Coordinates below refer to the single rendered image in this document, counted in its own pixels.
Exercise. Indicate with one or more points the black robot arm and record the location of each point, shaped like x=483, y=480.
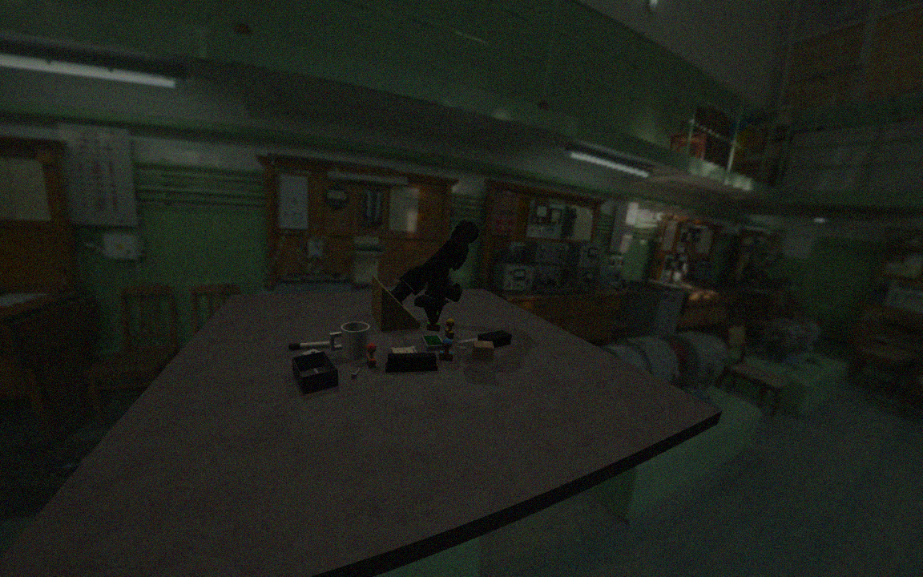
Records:
x=452, y=253

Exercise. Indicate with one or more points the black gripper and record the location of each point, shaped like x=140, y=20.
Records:
x=431, y=303

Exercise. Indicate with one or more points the grey mug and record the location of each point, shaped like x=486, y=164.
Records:
x=354, y=340

